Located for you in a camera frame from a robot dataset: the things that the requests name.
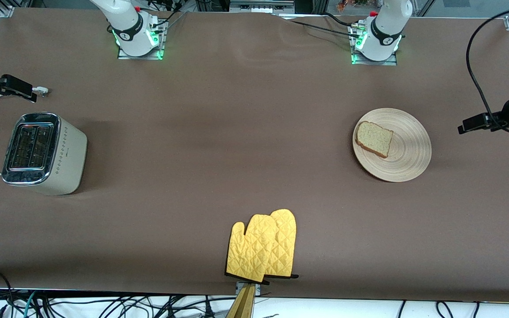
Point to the round wooden plate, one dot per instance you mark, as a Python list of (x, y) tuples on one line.
[(409, 150)]

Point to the bread slice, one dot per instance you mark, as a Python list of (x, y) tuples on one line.
[(374, 139)]

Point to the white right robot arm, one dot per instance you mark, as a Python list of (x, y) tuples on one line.
[(126, 26)]

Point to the cream and chrome toaster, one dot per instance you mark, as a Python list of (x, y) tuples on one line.
[(66, 154)]

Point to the brown table cover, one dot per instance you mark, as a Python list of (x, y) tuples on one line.
[(237, 88)]

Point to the yellow quilted oven mitt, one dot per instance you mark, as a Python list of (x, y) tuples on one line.
[(250, 251), (285, 238)]

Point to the silver background equipment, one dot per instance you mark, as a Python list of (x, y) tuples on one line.
[(259, 6)]

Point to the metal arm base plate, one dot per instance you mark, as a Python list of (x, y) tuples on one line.
[(139, 57), (374, 63)]

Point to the small metal bracket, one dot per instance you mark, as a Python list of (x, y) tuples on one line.
[(258, 289)]

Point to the wooden camera stand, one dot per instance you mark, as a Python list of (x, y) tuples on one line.
[(243, 304)]

